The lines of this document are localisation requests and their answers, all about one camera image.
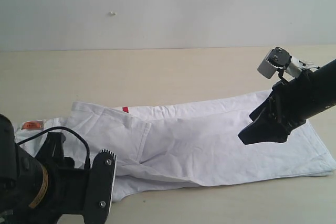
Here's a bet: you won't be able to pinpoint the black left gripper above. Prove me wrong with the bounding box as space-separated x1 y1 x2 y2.
35 132 91 216

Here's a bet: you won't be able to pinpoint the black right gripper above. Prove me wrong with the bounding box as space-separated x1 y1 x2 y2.
238 71 315 145

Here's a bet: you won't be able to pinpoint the white t-shirt with red lettering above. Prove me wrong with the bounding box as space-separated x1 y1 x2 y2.
15 91 335 201

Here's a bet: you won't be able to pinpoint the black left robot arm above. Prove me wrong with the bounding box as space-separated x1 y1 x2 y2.
1 115 91 223

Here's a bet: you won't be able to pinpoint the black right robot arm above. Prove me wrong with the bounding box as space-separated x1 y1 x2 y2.
238 60 335 145

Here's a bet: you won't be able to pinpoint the orange neck size tag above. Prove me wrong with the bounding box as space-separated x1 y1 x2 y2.
21 121 44 130

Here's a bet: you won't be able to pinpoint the black left camera cable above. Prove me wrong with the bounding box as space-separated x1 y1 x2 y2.
15 126 91 169

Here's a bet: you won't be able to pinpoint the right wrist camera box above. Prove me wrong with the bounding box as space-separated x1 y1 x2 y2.
257 46 320 79

